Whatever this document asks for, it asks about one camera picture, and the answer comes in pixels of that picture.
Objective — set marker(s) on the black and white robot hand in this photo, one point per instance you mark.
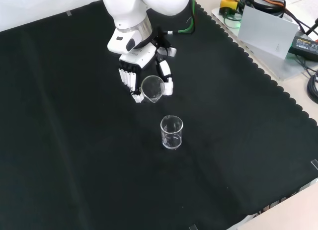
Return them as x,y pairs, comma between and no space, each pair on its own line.
139,57

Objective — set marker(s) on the small clear glass beaker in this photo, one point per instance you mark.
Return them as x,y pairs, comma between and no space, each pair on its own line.
152,88

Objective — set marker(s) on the clear glass beaker with markings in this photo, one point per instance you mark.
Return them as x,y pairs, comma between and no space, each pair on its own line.
172,135

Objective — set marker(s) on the grey tape marker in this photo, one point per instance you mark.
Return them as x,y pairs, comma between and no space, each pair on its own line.
68,13
193,227
314,164

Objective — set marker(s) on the black bench cloth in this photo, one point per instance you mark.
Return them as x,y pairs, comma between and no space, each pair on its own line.
74,128

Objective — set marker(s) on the yellow stop button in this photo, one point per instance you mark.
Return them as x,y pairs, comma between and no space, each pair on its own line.
229,2

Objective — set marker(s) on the pale white board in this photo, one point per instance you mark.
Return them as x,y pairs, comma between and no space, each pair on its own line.
268,31

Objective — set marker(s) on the black power adapter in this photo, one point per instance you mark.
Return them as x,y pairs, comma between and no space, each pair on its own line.
304,45

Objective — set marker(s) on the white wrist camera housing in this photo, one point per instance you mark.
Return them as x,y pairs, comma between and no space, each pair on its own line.
120,42

